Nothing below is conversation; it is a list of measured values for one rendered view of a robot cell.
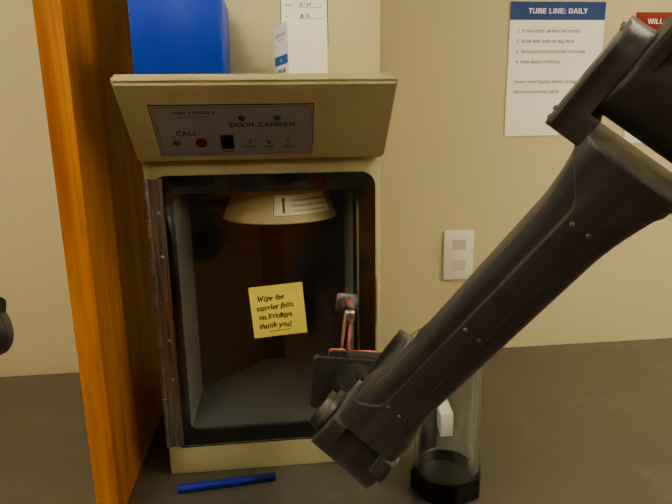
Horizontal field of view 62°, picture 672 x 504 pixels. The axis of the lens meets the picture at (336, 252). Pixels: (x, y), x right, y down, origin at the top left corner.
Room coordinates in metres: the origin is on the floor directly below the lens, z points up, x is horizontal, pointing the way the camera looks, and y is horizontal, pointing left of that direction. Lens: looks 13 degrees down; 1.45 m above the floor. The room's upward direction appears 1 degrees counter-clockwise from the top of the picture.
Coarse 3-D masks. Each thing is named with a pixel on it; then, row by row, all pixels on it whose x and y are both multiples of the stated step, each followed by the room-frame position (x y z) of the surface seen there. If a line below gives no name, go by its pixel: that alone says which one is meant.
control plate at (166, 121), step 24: (168, 120) 0.68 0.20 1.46; (192, 120) 0.68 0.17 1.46; (216, 120) 0.68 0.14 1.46; (264, 120) 0.69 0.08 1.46; (288, 120) 0.69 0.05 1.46; (312, 120) 0.70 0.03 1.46; (168, 144) 0.70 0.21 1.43; (192, 144) 0.71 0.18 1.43; (216, 144) 0.71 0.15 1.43; (240, 144) 0.71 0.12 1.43; (264, 144) 0.72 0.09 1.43; (288, 144) 0.72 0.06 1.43; (312, 144) 0.73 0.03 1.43
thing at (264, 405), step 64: (192, 192) 0.74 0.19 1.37; (256, 192) 0.75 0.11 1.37; (320, 192) 0.76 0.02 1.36; (192, 256) 0.74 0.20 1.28; (256, 256) 0.75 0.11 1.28; (320, 256) 0.76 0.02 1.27; (192, 320) 0.74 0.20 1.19; (320, 320) 0.76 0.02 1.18; (192, 384) 0.74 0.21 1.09; (256, 384) 0.75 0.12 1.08
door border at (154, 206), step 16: (160, 192) 0.74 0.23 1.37; (160, 208) 0.74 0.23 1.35; (160, 224) 0.74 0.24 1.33; (160, 240) 0.74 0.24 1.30; (160, 256) 0.74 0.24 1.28; (160, 272) 0.74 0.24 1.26; (160, 288) 0.74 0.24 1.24; (160, 304) 0.74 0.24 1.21; (160, 320) 0.74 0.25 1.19; (160, 352) 0.73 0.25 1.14; (176, 352) 0.74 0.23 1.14; (176, 368) 0.74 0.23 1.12; (176, 384) 0.74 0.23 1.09; (176, 400) 0.74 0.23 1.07; (176, 416) 0.74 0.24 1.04; (176, 432) 0.74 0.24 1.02
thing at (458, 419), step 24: (480, 384) 0.69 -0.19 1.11; (456, 408) 0.67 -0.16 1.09; (480, 408) 0.69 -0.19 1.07; (432, 432) 0.68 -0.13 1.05; (456, 432) 0.67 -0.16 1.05; (480, 432) 0.70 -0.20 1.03; (432, 456) 0.68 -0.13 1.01; (456, 456) 0.67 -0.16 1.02; (432, 480) 0.68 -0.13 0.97; (456, 480) 0.67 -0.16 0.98
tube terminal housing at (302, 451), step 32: (224, 0) 0.76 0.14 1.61; (256, 0) 0.76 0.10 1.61; (352, 0) 0.78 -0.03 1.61; (256, 32) 0.76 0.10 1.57; (352, 32) 0.78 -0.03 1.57; (256, 64) 0.76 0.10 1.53; (352, 64) 0.78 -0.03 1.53; (224, 160) 0.76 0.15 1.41; (256, 160) 0.76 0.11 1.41; (288, 160) 0.77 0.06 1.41; (320, 160) 0.77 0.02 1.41; (352, 160) 0.78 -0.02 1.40; (192, 448) 0.75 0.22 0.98; (224, 448) 0.76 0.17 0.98; (256, 448) 0.76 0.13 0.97; (288, 448) 0.77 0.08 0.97
